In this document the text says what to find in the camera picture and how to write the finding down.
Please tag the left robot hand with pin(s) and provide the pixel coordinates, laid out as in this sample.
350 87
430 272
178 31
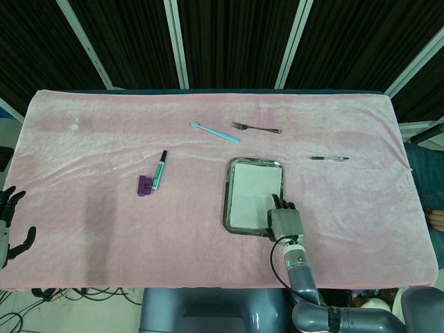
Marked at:
7 222

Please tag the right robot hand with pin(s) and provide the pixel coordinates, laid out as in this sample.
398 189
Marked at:
286 222

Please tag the white cloth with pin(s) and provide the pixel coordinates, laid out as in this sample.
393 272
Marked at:
254 196

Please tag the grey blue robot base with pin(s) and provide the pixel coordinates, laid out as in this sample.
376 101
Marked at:
211 310

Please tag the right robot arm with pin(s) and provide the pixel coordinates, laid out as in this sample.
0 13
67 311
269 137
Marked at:
333 301

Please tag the stainless steel tray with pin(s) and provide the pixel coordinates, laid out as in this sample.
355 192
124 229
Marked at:
227 208

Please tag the clear ballpoint pen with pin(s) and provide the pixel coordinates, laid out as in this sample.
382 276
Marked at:
329 158

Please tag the metal fork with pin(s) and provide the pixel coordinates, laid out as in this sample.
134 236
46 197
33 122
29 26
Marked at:
256 128

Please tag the light blue toothbrush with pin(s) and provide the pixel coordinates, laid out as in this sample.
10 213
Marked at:
215 132

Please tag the pink velvet table cloth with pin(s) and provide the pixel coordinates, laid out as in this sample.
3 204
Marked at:
173 194

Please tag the green whiteboard marker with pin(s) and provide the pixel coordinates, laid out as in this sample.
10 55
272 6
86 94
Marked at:
159 171

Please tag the purple plastic block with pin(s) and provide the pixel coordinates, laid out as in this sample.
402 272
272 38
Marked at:
144 186

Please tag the person in blue jeans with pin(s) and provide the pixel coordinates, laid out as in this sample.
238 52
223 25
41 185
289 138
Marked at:
428 180

